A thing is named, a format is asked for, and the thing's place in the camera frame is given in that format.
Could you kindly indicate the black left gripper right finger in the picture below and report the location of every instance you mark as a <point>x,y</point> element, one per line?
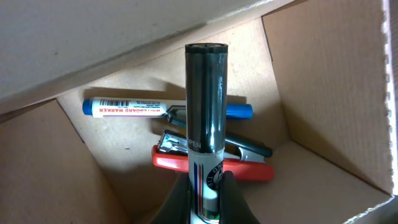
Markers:
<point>233,206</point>

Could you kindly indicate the red black stapler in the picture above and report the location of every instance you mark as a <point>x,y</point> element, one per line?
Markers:
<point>245,158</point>

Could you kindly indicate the blue whiteboard marker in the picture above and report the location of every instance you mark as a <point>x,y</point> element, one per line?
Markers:
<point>101,107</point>

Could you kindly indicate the black whiteboard marker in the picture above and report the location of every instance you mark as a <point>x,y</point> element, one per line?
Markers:
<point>206,68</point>

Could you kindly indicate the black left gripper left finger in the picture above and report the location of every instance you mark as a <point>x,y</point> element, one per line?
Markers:
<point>176,208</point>

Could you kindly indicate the open cardboard box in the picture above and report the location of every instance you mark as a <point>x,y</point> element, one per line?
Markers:
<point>316,73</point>

